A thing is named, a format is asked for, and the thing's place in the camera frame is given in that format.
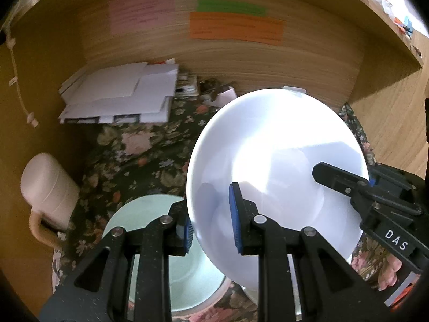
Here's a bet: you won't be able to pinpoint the floral dark green cloth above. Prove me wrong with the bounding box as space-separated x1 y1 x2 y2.
51 95 390 322

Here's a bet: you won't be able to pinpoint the pink bowl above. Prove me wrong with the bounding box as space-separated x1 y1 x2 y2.
172 278 258 322

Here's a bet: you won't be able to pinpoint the stack of white papers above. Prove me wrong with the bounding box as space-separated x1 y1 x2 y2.
59 60 179 124

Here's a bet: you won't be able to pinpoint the green sticky note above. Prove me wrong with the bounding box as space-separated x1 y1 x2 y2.
196 0 266 17

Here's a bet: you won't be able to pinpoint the right hand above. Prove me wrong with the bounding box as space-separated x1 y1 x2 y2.
377 254 403 291

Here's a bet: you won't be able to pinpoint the pink sticky note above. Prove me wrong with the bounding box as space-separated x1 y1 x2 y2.
108 0 175 36

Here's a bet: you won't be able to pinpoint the blue pencil sharpener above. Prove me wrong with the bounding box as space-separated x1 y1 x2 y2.
401 16 414 36

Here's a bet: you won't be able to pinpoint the orange sticky note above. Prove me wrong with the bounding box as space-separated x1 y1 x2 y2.
189 12 285 46

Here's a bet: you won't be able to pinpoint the white charger with cable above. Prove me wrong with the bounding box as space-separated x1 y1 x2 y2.
4 30 39 128

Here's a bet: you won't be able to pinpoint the mint green bowl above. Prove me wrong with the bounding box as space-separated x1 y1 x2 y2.
103 194 231 318

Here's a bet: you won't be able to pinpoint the small white box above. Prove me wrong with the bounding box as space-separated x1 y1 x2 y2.
209 87 237 108

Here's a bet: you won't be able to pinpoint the white bowl black spots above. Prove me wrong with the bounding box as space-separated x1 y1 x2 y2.
186 89 368 290

